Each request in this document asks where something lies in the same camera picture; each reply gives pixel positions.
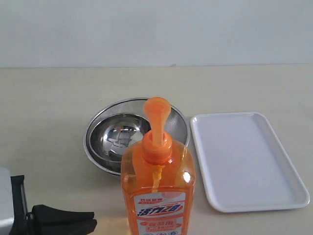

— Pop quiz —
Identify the white rectangular plastic tray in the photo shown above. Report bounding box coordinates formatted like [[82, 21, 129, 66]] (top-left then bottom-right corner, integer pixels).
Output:
[[190, 112, 310, 213]]

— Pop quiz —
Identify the steel mesh strainer basket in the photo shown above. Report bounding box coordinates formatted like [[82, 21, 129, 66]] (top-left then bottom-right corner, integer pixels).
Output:
[[83, 97, 191, 177]]

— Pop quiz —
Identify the small stainless steel bowl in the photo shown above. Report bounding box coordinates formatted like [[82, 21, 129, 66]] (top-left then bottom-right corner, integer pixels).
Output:
[[88, 113, 151, 163]]

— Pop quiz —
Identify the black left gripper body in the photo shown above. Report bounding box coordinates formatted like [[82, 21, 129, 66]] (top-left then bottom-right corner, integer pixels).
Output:
[[10, 175, 33, 235]]

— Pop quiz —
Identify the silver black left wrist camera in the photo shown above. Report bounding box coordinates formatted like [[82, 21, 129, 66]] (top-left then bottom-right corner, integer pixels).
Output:
[[0, 167, 14, 235]]

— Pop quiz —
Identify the orange soap pump bottle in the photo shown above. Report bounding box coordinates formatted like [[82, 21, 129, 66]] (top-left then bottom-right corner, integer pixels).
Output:
[[121, 97, 196, 235]]

